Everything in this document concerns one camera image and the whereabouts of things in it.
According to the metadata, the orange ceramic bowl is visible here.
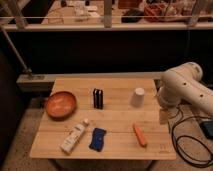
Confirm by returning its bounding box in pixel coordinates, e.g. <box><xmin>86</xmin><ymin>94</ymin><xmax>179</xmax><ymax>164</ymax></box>
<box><xmin>45</xmin><ymin>91</ymin><xmax>77</xmax><ymax>119</ymax></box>

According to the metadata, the grey metal ledge beam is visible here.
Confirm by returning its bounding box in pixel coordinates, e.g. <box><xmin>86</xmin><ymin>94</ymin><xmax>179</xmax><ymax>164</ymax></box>
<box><xmin>16</xmin><ymin>71</ymin><xmax>168</xmax><ymax>92</ymax></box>

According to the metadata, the diagonal metal pole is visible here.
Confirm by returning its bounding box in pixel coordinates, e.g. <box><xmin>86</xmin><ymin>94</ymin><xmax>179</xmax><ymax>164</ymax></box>
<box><xmin>0</xmin><ymin>26</ymin><xmax>33</xmax><ymax>78</ymax></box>

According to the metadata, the wooden table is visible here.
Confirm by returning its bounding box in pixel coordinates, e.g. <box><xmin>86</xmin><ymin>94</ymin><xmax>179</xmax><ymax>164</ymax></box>
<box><xmin>30</xmin><ymin>78</ymin><xmax>176</xmax><ymax>160</ymax></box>

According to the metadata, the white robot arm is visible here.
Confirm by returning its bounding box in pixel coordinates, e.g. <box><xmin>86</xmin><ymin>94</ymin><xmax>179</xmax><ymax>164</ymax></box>
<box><xmin>157</xmin><ymin>62</ymin><xmax>213</xmax><ymax>124</ymax></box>

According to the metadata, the red basket on shelf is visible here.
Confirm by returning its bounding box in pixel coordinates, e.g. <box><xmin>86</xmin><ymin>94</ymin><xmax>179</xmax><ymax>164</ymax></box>
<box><xmin>144</xmin><ymin>3</ymin><xmax>185</xmax><ymax>22</ymax></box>

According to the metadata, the white paper cup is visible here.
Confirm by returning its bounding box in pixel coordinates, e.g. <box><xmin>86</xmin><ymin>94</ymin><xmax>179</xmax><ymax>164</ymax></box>
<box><xmin>131</xmin><ymin>87</ymin><xmax>145</xmax><ymax>107</ymax></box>

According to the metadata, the black bag on shelf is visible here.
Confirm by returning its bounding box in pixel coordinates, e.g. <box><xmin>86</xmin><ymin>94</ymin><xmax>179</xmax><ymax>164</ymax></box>
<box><xmin>121</xmin><ymin>9</ymin><xmax>144</xmax><ymax>23</ymax></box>

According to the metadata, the black rectangular block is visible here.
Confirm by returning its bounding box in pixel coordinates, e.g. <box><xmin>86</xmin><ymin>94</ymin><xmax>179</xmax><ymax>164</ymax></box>
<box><xmin>93</xmin><ymin>89</ymin><xmax>103</xmax><ymax>109</ymax></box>

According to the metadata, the black cable on floor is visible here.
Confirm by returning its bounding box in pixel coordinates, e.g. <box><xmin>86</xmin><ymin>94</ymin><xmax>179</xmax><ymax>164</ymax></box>
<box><xmin>168</xmin><ymin>105</ymin><xmax>213</xmax><ymax>169</ymax></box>

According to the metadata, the black power adapter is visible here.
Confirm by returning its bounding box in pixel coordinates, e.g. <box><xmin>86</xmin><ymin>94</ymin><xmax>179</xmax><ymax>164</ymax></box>
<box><xmin>200</xmin><ymin>121</ymin><xmax>213</xmax><ymax>140</ymax></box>

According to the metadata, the white lotion tube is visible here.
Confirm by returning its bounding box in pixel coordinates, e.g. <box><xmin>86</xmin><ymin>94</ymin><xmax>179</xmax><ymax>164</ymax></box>
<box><xmin>60</xmin><ymin>118</ymin><xmax>89</xmax><ymax>154</ymax></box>

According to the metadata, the orange carrot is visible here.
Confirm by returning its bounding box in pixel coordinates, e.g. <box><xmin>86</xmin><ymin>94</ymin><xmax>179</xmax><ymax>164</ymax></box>
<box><xmin>133</xmin><ymin>124</ymin><xmax>147</xmax><ymax>147</ymax></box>

